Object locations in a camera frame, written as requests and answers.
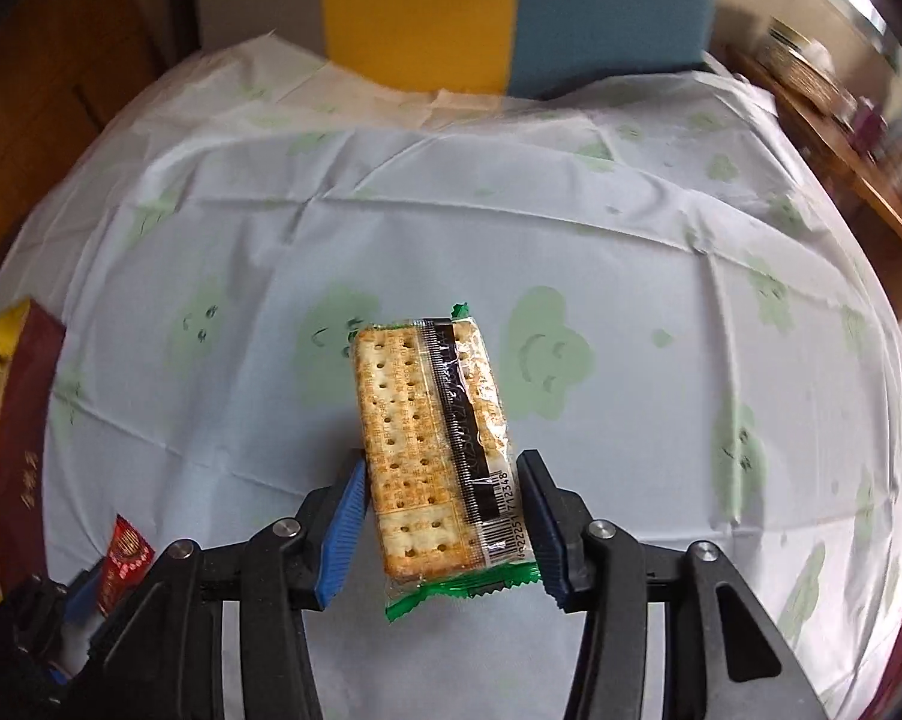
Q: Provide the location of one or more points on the small red snack packet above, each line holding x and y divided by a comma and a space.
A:
125, 555

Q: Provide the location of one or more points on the dark red gift box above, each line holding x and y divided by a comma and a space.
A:
24, 420

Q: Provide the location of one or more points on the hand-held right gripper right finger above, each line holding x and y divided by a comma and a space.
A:
545, 532

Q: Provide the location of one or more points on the yellow blue grey headboard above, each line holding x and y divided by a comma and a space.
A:
436, 7

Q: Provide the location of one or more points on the small purple box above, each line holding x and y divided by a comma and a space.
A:
868, 126

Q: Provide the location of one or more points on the green-ended cracker packet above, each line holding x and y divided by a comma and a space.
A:
413, 450

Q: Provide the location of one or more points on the wooden side desk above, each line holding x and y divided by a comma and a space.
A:
863, 180

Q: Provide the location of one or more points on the woven tissue box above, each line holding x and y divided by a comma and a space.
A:
796, 60

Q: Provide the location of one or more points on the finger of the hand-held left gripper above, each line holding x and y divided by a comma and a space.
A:
84, 592

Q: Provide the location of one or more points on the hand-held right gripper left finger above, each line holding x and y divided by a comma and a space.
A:
342, 532

